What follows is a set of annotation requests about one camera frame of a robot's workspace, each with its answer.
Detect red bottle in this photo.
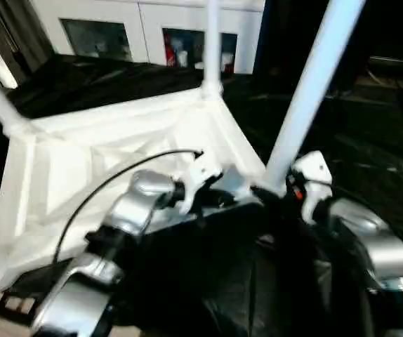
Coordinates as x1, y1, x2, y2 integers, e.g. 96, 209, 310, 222
164, 34, 180, 67

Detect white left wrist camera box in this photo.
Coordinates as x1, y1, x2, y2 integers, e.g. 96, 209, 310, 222
175, 153, 225, 215

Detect black metal stand legs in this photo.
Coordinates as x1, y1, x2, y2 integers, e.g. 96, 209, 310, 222
0, 288, 44, 327

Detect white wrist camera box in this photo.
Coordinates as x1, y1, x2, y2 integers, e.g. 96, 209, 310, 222
287, 150, 334, 225
175, 153, 225, 215

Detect white plastic table top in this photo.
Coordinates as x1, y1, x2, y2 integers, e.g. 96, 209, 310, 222
0, 88, 269, 292

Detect black work mat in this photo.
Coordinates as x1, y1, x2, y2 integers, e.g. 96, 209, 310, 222
0, 55, 403, 337

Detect black low cabinet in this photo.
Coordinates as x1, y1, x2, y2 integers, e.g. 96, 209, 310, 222
261, 0, 403, 88

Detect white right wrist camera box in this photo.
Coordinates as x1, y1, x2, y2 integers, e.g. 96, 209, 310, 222
287, 150, 334, 225

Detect white display cabinet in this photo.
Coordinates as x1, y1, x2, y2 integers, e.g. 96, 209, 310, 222
29, 0, 267, 75

